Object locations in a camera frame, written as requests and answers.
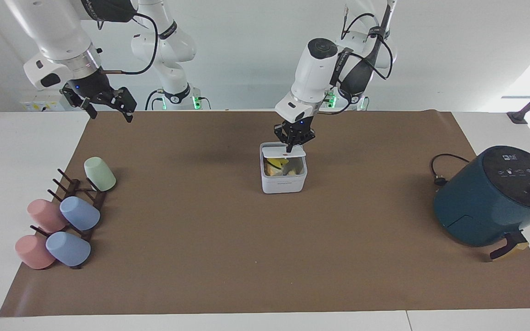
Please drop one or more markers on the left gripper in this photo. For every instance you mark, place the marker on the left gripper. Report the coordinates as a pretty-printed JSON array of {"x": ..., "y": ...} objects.
[{"x": 298, "y": 124}]

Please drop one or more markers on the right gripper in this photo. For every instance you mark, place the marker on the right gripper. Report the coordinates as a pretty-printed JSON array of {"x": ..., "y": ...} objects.
[{"x": 91, "y": 84}]

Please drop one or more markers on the small white trash can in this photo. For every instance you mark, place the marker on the small white trash can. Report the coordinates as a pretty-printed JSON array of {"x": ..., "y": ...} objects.
[{"x": 283, "y": 181}]

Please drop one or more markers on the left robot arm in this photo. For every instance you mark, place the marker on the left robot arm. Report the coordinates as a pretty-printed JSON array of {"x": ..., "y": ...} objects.
[{"x": 313, "y": 73}]

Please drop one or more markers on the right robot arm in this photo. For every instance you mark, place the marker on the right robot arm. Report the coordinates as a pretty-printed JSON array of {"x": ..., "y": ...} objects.
[{"x": 58, "y": 32}]

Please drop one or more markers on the yellow trash piece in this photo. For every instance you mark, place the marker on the yellow trash piece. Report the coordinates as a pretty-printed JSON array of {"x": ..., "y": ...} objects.
[{"x": 278, "y": 163}]

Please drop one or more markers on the beige trash piece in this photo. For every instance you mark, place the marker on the beige trash piece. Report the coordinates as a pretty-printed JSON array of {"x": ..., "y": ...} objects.
[{"x": 272, "y": 171}]

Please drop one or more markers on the white power strip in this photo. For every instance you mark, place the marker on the white power strip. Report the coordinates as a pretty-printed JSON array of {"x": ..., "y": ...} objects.
[{"x": 39, "y": 105}]

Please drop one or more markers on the light green cup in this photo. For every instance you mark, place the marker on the light green cup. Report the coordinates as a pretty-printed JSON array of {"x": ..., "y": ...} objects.
[{"x": 100, "y": 174}]

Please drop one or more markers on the dark wooden cup rack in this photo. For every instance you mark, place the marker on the dark wooden cup rack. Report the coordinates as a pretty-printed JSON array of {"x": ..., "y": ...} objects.
[{"x": 72, "y": 186}]

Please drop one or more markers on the light blue cup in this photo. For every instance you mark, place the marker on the light blue cup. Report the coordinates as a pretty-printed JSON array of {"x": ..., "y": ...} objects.
[
  {"x": 68, "y": 249},
  {"x": 80, "y": 214}
]

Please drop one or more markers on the pink cup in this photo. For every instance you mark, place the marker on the pink cup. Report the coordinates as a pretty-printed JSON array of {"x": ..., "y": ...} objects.
[
  {"x": 45, "y": 215},
  {"x": 34, "y": 252}
]

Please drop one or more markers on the teal air fryer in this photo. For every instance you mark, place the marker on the teal air fryer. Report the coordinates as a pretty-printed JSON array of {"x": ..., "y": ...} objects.
[{"x": 490, "y": 202}]

